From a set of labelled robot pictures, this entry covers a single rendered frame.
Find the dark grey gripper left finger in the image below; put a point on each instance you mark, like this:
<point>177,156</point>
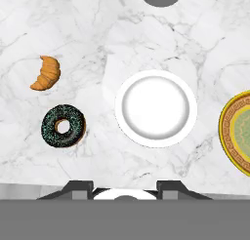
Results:
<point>79,187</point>

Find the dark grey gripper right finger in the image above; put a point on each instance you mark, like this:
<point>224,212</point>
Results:
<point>171,187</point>

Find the white round object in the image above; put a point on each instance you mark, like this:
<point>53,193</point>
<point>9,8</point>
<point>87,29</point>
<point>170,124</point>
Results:
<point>107,195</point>

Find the dark sprinkled doughnut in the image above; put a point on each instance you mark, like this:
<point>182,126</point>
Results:
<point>74,115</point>

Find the white plate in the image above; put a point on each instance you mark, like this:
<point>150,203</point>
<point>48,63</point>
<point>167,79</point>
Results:
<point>156,108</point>

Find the yellow patterned plate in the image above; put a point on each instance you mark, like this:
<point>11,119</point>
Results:
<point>239,133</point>

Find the golden croissant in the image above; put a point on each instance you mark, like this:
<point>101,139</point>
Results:
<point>48,74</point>

